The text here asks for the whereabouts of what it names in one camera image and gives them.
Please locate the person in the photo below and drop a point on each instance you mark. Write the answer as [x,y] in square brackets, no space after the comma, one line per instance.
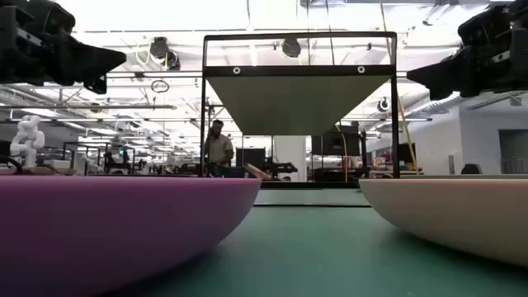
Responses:
[219,150]

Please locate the black-framed wooden shelf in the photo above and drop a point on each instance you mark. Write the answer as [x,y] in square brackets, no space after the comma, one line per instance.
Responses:
[297,99]

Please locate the white robot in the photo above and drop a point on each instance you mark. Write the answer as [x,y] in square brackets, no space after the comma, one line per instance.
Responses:
[25,140]

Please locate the black cabinet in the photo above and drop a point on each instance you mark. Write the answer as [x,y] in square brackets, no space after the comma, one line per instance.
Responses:
[336,144]

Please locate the black metal table frame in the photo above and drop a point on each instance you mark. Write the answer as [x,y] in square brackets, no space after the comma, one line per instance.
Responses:
[309,185]

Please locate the pink plate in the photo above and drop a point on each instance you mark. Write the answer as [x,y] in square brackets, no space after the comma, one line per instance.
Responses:
[453,214]

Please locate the black backpack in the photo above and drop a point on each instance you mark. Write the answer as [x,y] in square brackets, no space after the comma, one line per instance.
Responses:
[470,169]

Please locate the green table mat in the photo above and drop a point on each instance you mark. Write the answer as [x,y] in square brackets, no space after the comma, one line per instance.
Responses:
[313,247]

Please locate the purple plate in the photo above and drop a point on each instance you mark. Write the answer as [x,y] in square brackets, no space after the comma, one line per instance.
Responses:
[103,231]

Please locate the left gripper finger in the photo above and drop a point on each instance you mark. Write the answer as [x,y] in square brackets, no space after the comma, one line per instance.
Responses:
[82,62]
[98,85]

